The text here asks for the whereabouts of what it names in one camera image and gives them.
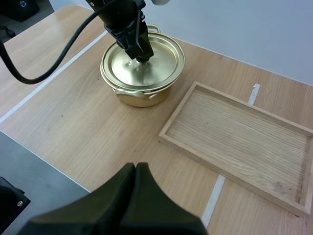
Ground black chair castor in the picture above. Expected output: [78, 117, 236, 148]
[0, 25, 16, 38]

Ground black cable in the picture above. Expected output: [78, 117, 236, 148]
[0, 0, 115, 85]

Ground gold lid with black knob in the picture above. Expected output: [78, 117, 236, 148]
[101, 34, 185, 90]

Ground gold pot with two handles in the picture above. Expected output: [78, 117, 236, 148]
[100, 23, 186, 108]

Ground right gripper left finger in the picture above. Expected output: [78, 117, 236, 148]
[17, 162, 136, 235]

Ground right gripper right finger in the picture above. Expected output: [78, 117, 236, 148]
[121, 162, 209, 235]

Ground black case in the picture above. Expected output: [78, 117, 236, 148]
[0, 0, 40, 23]

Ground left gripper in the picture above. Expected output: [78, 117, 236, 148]
[85, 0, 155, 61]

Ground shallow wooden tray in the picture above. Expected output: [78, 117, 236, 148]
[157, 81, 313, 218]

